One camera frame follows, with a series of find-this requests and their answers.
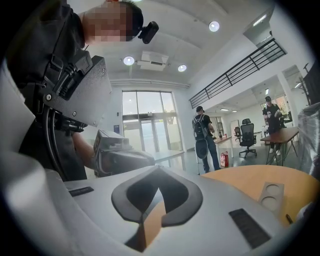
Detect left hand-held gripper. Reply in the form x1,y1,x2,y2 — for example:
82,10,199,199
92,128,156,178

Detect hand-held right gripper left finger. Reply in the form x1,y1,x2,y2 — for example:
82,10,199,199
62,164,161,253

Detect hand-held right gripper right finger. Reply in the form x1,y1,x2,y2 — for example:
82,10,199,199
146,164,293,256

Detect person's left forearm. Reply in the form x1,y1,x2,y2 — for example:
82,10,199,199
71,131,101,177

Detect person's left hand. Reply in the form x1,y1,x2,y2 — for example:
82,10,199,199
100,151,114,174

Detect glass entrance doors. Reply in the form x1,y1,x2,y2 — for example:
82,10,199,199
121,90,185,154

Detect grey box with round recesses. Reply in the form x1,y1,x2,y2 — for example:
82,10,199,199
257,181,285,216

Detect white-legged desk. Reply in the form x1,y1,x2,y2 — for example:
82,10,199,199
211,134,235,159

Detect grey chest-mounted box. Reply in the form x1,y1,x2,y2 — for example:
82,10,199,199
42,55,113,129

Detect black office chair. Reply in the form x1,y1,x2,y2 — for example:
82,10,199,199
235,118,258,159

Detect white ceiling air conditioner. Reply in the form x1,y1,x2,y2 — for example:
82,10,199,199
136,50,170,73

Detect wooden table with hairpin legs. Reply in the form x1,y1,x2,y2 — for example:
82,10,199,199
259,126,300,166

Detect plastic-wrapped black bundle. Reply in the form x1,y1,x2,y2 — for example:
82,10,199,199
296,102,320,177

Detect black mezzanine railing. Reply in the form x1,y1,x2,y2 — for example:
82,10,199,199
188,37,286,110

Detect person's head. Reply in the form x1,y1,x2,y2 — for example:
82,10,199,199
81,0,145,46

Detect dark coat rack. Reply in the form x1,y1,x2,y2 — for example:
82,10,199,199
294,75,312,106

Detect person's black-shirted torso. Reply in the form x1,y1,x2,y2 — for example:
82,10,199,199
4,0,88,181

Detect black chest cables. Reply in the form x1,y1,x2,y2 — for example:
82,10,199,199
41,49,87,182

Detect black head camera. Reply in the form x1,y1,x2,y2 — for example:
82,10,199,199
137,21,160,45

